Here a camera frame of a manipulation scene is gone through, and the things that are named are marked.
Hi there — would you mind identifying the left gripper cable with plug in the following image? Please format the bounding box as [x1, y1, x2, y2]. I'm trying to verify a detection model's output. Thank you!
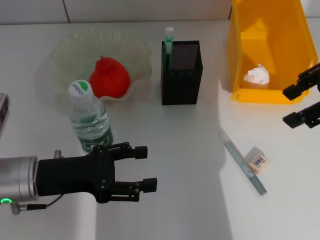
[9, 149, 63, 215]

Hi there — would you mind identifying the red-orange fruit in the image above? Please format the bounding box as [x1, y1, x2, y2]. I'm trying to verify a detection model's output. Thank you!
[88, 56, 131, 99]

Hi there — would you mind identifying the eraser with barcode sleeve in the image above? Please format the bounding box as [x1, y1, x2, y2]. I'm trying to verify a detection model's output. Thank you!
[244, 146, 270, 175]

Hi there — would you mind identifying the grey pen with clear cap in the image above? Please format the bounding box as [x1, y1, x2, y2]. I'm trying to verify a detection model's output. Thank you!
[221, 127, 268, 196]

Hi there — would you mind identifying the yellow plastic storage bin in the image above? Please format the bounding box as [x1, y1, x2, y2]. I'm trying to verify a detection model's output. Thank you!
[226, 0, 320, 105]

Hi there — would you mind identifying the black mesh pen holder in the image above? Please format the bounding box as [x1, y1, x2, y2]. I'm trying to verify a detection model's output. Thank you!
[161, 40, 205, 106]

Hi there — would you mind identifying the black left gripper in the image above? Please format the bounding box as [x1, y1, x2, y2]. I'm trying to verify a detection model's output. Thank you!
[36, 141, 149, 204]

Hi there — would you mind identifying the green utility knife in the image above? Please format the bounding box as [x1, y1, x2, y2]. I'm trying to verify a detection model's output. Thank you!
[163, 26, 175, 72]

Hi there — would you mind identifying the clear wavy glass fruit plate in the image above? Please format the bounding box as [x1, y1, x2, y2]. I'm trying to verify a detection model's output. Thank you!
[34, 24, 153, 111]

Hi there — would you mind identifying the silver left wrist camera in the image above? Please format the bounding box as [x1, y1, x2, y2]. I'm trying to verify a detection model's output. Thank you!
[0, 92, 11, 139]

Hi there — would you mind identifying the water bottle with green label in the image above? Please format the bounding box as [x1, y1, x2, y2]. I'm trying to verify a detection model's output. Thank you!
[68, 79, 115, 155]

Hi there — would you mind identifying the white paper ball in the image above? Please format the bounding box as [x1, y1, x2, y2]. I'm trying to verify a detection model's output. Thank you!
[243, 64, 271, 90]

